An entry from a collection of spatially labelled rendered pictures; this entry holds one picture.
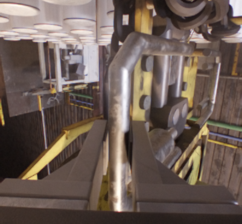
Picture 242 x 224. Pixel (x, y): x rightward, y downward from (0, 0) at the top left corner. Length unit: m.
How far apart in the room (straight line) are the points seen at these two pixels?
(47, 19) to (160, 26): 0.96
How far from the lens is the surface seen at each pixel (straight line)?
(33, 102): 7.74
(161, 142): 0.19
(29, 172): 0.36
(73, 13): 0.95
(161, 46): 0.16
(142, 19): 0.25
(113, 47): 0.28
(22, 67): 7.41
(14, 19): 1.46
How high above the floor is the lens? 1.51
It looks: 15 degrees up
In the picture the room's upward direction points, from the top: 179 degrees counter-clockwise
